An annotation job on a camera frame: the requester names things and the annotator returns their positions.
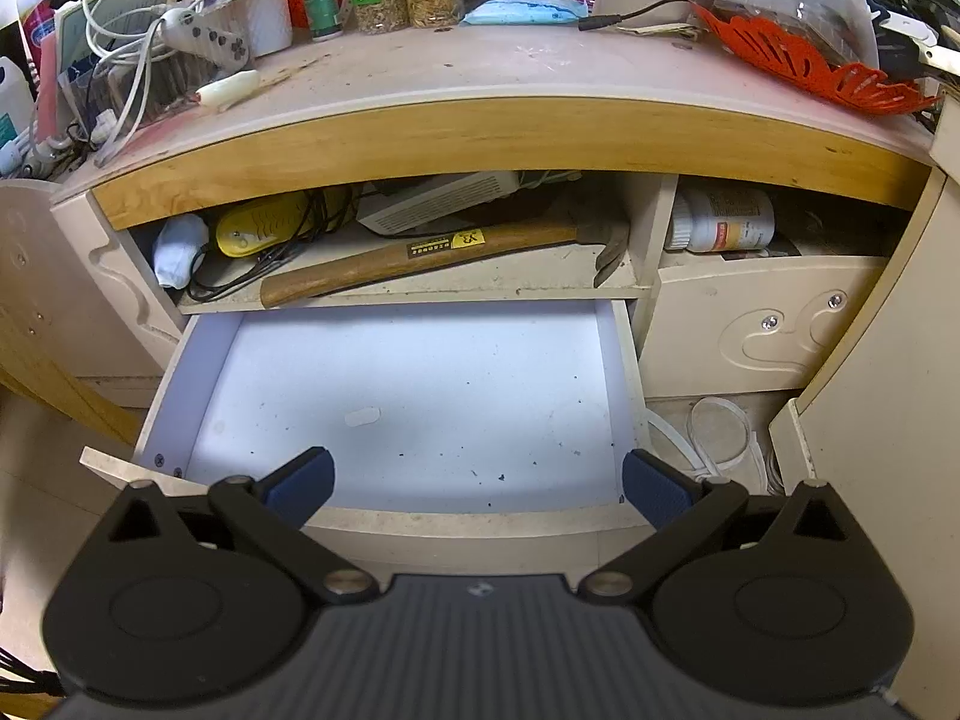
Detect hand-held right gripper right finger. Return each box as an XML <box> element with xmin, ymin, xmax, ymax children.
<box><xmin>581</xmin><ymin>450</ymin><xmax>850</xmax><ymax>605</ymax></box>

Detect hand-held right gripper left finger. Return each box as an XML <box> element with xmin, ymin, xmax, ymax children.
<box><xmin>109</xmin><ymin>448</ymin><xmax>380</xmax><ymax>605</ymax></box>

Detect cream wooden drawer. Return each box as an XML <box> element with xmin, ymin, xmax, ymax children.
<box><xmin>79</xmin><ymin>298</ymin><xmax>655</xmax><ymax>535</ymax></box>

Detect small cream tube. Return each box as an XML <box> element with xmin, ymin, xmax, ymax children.
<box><xmin>196</xmin><ymin>69</ymin><xmax>260</xmax><ymax>113</ymax></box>

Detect cream drawer front with screws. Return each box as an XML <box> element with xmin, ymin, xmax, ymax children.
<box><xmin>640</xmin><ymin>253</ymin><xmax>895</xmax><ymax>400</ymax></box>

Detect cream side cabinet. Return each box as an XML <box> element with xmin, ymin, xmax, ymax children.
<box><xmin>766</xmin><ymin>94</ymin><xmax>960</xmax><ymax>720</ymax></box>

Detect yellow plastic device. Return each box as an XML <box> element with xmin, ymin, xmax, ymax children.
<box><xmin>214</xmin><ymin>190</ymin><xmax>355</xmax><ymax>260</ymax></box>

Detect white rolled sock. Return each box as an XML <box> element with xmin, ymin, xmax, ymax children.
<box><xmin>153</xmin><ymin>213</ymin><xmax>212</xmax><ymax>290</ymax></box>

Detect white pill bottle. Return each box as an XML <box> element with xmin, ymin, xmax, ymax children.
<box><xmin>663</xmin><ymin>187</ymin><xmax>776</xmax><ymax>254</ymax></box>

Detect white flat box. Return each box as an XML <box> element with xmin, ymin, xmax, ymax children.
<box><xmin>355</xmin><ymin>170</ymin><xmax>523</xmax><ymax>238</ymax></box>

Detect wooden chair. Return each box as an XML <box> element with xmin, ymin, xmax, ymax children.
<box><xmin>0</xmin><ymin>178</ymin><xmax>190</xmax><ymax>452</ymax></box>

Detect cream wooden cabinet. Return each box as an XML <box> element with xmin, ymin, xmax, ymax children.
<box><xmin>49</xmin><ymin>0</ymin><xmax>947</xmax><ymax>541</ymax></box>

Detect clear acrylic organiser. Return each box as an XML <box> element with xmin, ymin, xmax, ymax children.
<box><xmin>55</xmin><ymin>1</ymin><xmax>230</xmax><ymax>145</ymax></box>

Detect orange perforated plastic piece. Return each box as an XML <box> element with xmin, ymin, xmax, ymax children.
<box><xmin>688</xmin><ymin>3</ymin><xmax>943</xmax><ymax>118</ymax></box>

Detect white power strip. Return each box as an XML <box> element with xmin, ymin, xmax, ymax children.
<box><xmin>160</xmin><ymin>5</ymin><xmax>253</xmax><ymax>66</ymax></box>

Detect white plastic jug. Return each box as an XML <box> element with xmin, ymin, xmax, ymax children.
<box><xmin>0</xmin><ymin>55</ymin><xmax>40</xmax><ymax>170</ymax></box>

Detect green label bottle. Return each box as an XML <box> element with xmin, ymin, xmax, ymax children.
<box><xmin>303</xmin><ymin>0</ymin><xmax>348</xmax><ymax>44</ymax></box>

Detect blue face mask pack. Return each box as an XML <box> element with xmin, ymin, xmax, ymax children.
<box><xmin>460</xmin><ymin>0</ymin><xmax>590</xmax><ymax>26</ymax></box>

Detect clear plastic bag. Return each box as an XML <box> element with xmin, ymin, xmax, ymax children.
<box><xmin>666</xmin><ymin>0</ymin><xmax>880</xmax><ymax>70</ymax></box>

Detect pink spray can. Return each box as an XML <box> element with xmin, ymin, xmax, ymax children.
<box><xmin>19</xmin><ymin>0</ymin><xmax>62</xmax><ymax>91</ymax></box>

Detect white strap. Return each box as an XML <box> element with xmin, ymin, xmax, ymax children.
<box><xmin>646</xmin><ymin>395</ymin><xmax>787</xmax><ymax>497</ymax></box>

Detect black cables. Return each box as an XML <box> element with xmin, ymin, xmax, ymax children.
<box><xmin>186</xmin><ymin>190</ymin><xmax>357</xmax><ymax>302</ymax></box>

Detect wooden handle claw hammer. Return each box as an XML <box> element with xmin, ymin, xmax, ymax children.
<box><xmin>259</xmin><ymin>213</ymin><xmax>632</xmax><ymax>309</ymax></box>

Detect white cable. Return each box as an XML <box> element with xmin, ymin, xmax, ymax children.
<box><xmin>79</xmin><ymin>0</ymin><xmax>230</xmax><ymax>168</ymax></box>

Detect black cable with plug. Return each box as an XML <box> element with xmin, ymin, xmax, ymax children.
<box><xmin>577</xmin><ymin>0</ymin><xmax>692</xmax><ymax>33</ymax></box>

